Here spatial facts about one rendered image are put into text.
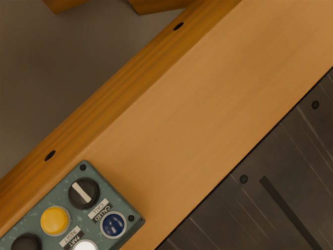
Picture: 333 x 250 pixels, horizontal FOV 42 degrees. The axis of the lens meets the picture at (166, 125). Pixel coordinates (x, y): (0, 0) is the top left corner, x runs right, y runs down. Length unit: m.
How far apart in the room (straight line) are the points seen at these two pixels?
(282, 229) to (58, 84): 0.92
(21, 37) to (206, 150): 0.92
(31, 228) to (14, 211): 0.03
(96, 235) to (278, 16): 0.30
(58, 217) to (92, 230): 0.03
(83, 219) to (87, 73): 0.96
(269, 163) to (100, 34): 0.91
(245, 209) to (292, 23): 0.22
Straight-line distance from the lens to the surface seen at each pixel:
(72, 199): 0.41
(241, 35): 0.48
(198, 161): 0.48
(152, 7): 1.23
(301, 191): 0.57
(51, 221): 0.41
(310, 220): 0.59
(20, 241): 0.42
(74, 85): 1.34
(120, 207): 0.41
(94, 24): 1.35
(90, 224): 0.41
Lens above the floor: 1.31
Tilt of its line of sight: 66 degrees down
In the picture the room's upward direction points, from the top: 116 degrees clockwise
